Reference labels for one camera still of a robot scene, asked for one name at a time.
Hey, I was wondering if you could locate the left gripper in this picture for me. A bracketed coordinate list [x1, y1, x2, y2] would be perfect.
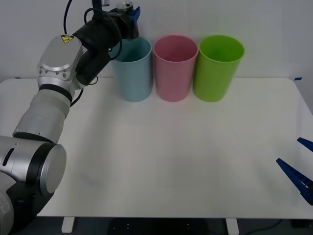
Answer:
[109, 6, 142, 40]

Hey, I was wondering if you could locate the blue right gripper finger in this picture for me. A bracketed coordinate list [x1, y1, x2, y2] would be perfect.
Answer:
[297, 137, 313, 152]
[276, 158, 313, 206]

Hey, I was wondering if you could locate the silver drink can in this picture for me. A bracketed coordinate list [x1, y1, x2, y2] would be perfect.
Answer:
[116, 0, 134, 12]

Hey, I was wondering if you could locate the pale blue plastic bin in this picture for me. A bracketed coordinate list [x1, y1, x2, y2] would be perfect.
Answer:
[109, 37, 153, 103]

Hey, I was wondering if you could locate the white table leg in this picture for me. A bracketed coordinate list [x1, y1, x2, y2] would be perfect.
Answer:
[225, 218, 239, 235]
[61, 217, 75, 234]

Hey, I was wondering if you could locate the pink plastic bin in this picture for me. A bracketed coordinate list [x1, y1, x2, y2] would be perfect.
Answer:
[153, 35, 199, 103]

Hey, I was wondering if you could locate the green plastic bin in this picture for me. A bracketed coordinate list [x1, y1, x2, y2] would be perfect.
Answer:
[192, 35, 245, 103]

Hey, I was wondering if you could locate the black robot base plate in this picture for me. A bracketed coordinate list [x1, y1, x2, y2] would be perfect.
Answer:
[107, 217, 227, 235]

